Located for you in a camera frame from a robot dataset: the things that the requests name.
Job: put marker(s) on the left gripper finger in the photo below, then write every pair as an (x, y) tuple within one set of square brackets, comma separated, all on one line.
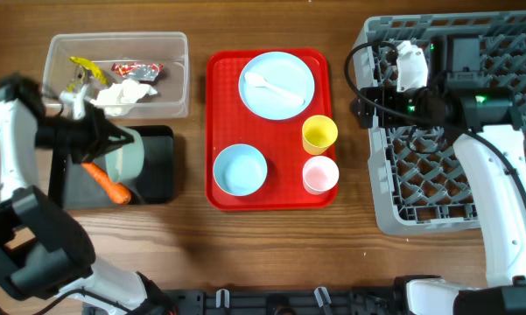
[(109, 133), (113, 151)]

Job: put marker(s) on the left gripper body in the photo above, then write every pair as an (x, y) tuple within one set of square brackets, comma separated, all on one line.
[(78, 137)]

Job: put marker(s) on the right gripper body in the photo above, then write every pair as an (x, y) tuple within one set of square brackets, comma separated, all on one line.
[(406, 102)]

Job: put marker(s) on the green bowl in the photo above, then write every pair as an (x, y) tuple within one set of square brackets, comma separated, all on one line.
[(129, 166)]

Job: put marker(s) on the white tissue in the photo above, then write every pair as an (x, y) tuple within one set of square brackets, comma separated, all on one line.
[(119, 99)]

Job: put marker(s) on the orange carrot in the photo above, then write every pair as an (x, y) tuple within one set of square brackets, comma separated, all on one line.
[(117, 192)]

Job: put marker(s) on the red snack wrapper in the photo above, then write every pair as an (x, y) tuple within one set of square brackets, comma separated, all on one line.
[(138, 71)]

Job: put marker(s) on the yellow foil wrapper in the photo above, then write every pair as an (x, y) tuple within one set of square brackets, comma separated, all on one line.
[(84, 72)]

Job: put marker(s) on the light blue bowl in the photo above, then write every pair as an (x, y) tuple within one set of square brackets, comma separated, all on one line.
[(240, 170)]

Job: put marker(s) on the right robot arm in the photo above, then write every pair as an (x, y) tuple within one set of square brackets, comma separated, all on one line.
[(441, 88)]

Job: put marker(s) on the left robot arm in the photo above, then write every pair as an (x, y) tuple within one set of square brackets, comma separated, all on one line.
[(44, 252)]

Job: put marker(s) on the black waste tray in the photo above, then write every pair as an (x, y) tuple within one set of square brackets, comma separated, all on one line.
[(153, 185)]

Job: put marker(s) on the clear plastic waste bin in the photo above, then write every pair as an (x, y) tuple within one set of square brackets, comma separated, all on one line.
[(169, 49)]

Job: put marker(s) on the grey dishwasher rack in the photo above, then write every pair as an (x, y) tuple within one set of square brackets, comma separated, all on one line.
[(418, 187)]

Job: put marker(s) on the yellow cup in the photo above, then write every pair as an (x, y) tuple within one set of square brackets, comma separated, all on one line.
[(319, 132)]

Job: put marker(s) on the pink cup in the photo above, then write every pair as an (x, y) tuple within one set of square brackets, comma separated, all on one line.
[(320, 174)]

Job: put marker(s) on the red serving tray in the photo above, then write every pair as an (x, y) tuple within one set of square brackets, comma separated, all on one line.
[(229, 121)]

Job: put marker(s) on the light blue plate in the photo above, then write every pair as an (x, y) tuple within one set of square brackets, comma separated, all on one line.
[(281, 69)]

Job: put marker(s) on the white plastic spoon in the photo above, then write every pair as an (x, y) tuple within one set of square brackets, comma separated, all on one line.
[(257, 80)]

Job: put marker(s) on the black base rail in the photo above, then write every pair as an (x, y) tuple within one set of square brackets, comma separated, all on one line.
[(358, 301)]

